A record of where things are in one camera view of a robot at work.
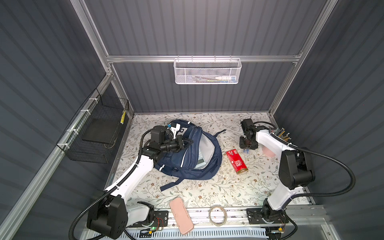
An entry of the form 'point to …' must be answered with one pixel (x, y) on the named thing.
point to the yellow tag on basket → (123, 117)
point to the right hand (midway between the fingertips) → (247, 146)
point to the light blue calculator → (201, 162)
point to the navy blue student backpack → (181, 164)
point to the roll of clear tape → (225, 216)
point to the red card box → (237, 161)
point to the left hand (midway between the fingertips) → (193, 141)
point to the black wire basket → (91, 137)
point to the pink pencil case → (182, 216)
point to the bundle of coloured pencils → (285, 137)
